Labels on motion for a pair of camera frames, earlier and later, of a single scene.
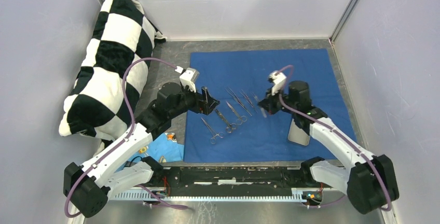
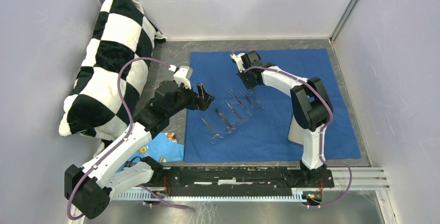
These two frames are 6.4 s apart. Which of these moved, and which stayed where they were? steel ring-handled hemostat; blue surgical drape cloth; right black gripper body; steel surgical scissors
Moved: right black gripper body
Stayed: steel surgical scissors; steel ring-handled hemostat; blue surgical drape cloth
